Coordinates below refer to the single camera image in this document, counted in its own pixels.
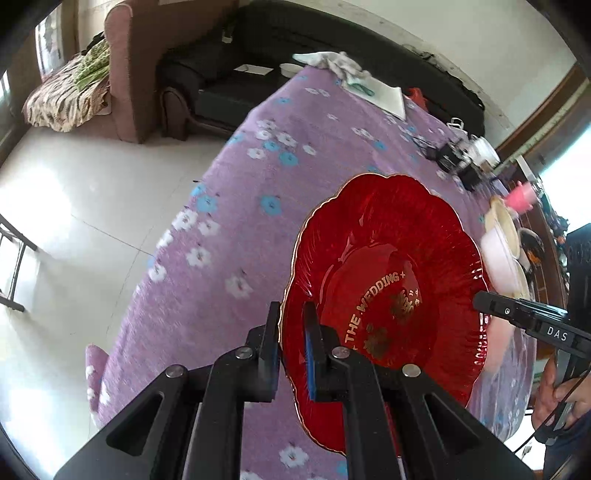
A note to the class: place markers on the purple floral tablecloth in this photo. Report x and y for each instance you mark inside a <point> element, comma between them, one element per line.
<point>277,184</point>

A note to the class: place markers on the large red scalloped plate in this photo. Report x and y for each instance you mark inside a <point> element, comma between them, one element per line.
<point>392,240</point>

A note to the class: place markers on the white foam bowl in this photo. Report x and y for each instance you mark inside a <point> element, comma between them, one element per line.
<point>496,263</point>

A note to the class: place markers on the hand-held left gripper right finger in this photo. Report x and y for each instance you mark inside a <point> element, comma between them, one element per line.
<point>321,364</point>

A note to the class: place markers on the white crumpled cloth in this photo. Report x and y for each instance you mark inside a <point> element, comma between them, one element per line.
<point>332,62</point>

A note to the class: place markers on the person's right hand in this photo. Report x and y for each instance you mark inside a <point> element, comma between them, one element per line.
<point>545,397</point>

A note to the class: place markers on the brown patterned blanket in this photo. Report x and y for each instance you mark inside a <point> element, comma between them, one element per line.
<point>60,101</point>

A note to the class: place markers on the black sofa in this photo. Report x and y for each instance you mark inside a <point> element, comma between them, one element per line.
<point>258,32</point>

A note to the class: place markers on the white plastic cup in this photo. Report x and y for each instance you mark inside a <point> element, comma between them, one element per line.
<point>485,150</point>

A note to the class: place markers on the black metal chair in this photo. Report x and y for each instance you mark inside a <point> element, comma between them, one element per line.
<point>18,258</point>

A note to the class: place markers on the pink sleeved thermos bottle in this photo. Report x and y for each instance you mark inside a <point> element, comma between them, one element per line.
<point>521,196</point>

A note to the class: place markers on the red plastic bag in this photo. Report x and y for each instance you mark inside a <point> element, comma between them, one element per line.
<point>415,98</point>

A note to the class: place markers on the brown armchair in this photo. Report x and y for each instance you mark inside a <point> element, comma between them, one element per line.
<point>138,69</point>

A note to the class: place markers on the black orange white scarf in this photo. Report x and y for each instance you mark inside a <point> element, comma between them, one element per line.
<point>531,249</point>

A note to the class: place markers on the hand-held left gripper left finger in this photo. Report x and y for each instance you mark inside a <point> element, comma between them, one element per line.
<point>263,364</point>

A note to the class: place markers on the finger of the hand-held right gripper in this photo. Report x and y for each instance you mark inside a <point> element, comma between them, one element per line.
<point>503,307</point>

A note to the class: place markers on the person's jeans leg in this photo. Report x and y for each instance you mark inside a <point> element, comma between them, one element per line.
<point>572,457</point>

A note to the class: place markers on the cream ribbed bowl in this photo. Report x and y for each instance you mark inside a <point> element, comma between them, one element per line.
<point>501,221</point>

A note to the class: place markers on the white cloth and paper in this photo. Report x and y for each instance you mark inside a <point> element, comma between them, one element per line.
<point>383,94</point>

